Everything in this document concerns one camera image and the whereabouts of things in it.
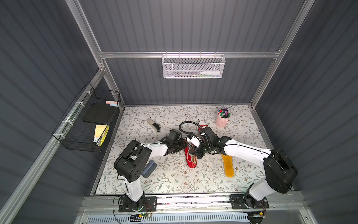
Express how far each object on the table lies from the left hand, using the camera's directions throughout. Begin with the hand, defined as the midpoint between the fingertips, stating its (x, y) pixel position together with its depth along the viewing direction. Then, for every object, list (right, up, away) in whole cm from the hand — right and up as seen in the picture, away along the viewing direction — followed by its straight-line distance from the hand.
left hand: (186, 144), depth 94 cm
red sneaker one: (+3, -7, -11) cm, 14 cm away
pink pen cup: (+26, +15, +7) cm, 31 cm away
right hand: (+3, -2, -11) cm, 11 cm away
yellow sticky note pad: (-40, +12, -31) cm, 52 cm away
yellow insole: (+26, -12, -8) cm, 30 cm away
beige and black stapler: (-23, +13, +8) cm, 28 cm away
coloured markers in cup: (+27, +22, +5) cm, 35 cm away
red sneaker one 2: (+13, +13, +10) cm, 21 cm away
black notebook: (-49, +21, -18) cm, 56 cm away
